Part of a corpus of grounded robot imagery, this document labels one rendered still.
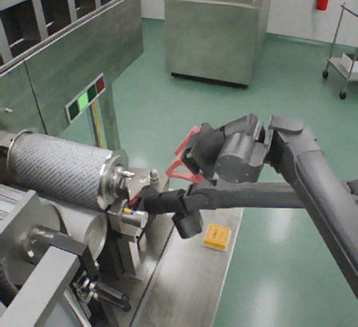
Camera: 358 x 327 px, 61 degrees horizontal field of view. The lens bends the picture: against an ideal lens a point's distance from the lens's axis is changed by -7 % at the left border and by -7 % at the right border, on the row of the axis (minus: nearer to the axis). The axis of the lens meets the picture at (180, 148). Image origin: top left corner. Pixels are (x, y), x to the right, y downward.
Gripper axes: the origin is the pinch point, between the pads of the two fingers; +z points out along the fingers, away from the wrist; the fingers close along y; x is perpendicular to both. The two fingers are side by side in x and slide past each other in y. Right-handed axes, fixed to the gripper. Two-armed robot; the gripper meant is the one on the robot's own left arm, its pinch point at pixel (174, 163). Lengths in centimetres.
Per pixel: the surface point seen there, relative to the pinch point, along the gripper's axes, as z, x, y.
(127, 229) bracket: 20.4, -8.4, -6.2
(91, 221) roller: 17.3, 1.7, -12.8
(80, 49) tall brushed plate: 35, 32, 39
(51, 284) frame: -5.1, 10.2, -34.5
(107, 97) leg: 76, 9, 75
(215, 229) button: 20.7, -36.4, 15.3
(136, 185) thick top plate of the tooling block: 34.6, -11.0, 16.6
